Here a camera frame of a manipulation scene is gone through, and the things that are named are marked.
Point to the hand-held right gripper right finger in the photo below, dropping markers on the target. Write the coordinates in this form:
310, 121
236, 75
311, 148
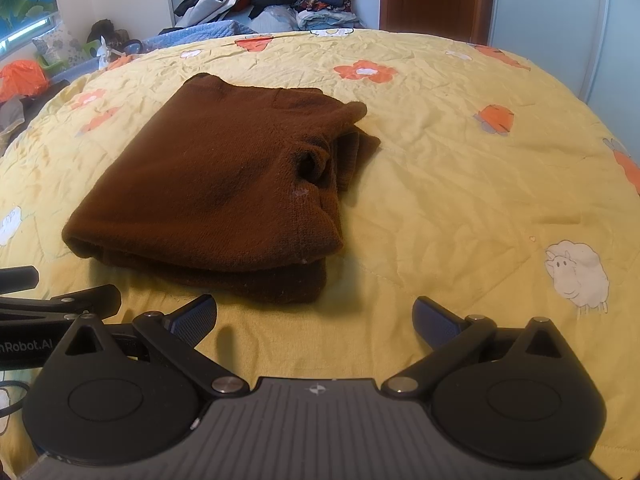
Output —
432, 322

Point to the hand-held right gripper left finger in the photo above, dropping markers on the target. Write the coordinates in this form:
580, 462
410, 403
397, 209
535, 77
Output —
192, 320

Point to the white wardrobe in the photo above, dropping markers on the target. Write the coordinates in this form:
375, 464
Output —
550, 25

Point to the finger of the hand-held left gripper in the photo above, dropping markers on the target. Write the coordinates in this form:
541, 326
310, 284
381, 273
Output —
17, 280
85, 300

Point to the dark plush toy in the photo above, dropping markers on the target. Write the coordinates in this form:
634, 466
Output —
102, 31

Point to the grey cloth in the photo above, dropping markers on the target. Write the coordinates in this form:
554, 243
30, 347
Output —
11, 115

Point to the yellow printed blanket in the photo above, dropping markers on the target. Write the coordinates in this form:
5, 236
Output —
450, 210

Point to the orange bag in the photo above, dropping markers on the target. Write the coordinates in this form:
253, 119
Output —
22, 80

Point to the blue quilted cover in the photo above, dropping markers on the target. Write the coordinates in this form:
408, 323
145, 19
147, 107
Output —
200, 35

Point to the green plastic chair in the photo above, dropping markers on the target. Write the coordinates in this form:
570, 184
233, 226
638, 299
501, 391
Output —
50, 65

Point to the brown knit sweater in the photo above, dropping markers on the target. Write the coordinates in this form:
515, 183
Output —
215, 185

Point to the floral pillow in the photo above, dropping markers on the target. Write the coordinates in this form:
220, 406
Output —
57, 45

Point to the brown wooden door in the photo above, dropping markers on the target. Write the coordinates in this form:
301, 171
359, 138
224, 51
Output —
430, 0

